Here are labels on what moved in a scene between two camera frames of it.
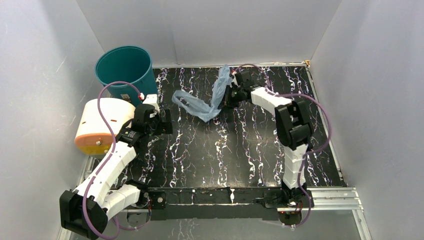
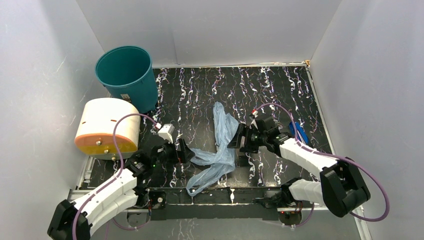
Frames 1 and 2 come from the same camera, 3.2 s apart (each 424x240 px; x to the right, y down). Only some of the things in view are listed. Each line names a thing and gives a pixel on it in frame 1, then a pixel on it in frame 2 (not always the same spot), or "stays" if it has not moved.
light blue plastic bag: x=206 y=111 → x=221 y=162
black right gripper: x=226 y=100 → x=244 y=130
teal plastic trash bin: x=127 y=72 stays
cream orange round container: x=94 y=135 stays
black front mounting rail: x=216 y=204 stays
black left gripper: x=165 y=127 → x=186 y=154
